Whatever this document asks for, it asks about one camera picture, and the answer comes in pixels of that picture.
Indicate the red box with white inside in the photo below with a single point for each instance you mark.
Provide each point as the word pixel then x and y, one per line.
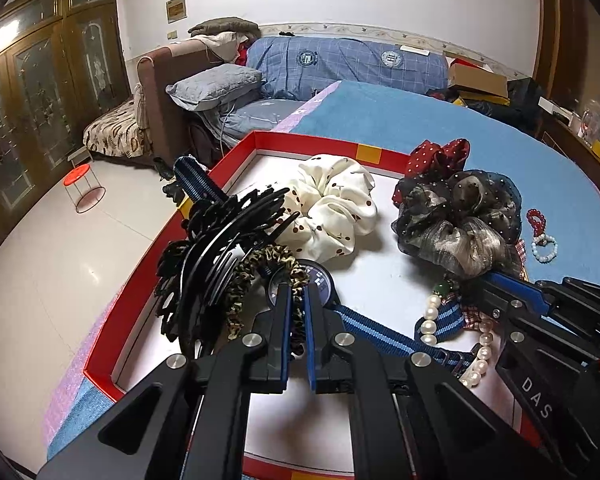
pixel 390 280

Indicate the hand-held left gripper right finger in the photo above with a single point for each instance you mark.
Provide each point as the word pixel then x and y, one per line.
pixel 311 332

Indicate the small yellow wall plaque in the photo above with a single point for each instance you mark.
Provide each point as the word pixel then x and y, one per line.
pixel 176 9

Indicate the flat white box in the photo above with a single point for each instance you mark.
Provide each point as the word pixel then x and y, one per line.
pixel 555 106

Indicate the wooden sideboard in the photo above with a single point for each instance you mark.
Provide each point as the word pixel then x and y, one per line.
pixel 570 135

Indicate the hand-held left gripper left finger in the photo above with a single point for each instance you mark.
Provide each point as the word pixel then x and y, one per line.
pixel 285 332

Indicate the black beaded hair claw clip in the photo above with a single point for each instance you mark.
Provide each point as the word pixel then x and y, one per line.
pixel 215 250

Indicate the dark sheer scrunchie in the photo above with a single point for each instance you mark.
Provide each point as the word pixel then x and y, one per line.
pixel 455 220

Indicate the red round stool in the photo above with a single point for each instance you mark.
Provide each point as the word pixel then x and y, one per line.
pixel 77 176

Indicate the black bag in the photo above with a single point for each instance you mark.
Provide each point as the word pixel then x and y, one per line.
pixel 522 92

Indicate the white cherry print scrunchie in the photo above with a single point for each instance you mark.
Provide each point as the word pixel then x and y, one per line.
pixel 330 205

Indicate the wooden wardrobe with glass doors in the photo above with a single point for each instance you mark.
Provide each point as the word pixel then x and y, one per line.
pixel 40 110

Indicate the leopard print scrunchie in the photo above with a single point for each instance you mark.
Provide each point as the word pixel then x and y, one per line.
pixel 245 280

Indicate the grey pillow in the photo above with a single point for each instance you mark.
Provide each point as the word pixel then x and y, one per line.
pixel 215 85

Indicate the pile of clothes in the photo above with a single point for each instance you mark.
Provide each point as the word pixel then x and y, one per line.
pixel 225 30

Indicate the pink plaid scrunchie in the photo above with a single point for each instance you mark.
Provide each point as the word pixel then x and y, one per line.
pixel 472 319

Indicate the brown sofa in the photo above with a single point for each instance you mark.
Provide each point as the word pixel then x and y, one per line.
pixel 165 90

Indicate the cardboard box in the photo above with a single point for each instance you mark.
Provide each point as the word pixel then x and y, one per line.
pixel 475 77

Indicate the blue plaid sofa cover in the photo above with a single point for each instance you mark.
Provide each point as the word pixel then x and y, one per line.
pixel 350 67

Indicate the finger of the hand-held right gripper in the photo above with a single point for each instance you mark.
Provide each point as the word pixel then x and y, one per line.
pixel 515 295
pixel 510 332

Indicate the leaf print cushion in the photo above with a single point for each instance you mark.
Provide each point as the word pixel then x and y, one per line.
pixel 115 130

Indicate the clear drinking glass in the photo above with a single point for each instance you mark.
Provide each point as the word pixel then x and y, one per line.
pixel 591 125

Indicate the black shoe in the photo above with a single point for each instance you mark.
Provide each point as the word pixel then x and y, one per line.
pixel 172 189
pixel 164 170

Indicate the dark red dotted scrunchie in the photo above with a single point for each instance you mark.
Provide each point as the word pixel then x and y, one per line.
pixel 442 155

